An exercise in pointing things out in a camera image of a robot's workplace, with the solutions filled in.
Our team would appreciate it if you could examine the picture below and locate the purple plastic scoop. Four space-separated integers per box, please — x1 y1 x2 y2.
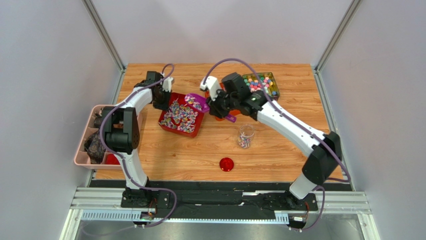
184 92 238 123

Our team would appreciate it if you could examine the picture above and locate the red tray of swirl lollipops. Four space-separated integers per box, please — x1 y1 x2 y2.
158 92 204 138

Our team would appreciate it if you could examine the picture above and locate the clear plastic jar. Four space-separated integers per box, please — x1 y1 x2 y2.
237 124 255 149

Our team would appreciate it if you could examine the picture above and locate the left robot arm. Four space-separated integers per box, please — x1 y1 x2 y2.
99 71 174 205

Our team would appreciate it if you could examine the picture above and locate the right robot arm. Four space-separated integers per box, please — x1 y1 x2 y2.
200 72 342 200

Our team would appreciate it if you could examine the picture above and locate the clear tray of colourful candies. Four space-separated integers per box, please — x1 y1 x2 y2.
242 72 280 101

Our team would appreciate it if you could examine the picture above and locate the red jar lid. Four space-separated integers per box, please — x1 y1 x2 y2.
219 157 235 172

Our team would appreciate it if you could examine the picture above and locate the pink organizer basket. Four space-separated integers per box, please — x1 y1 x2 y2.
74 105 143 170

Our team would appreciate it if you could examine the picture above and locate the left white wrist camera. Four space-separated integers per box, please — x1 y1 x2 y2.
161 76 175 93

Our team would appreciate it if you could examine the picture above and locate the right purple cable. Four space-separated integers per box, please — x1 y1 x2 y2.
202 57 352 232

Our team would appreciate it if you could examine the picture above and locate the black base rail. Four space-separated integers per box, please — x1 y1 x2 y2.
120 181 320 220

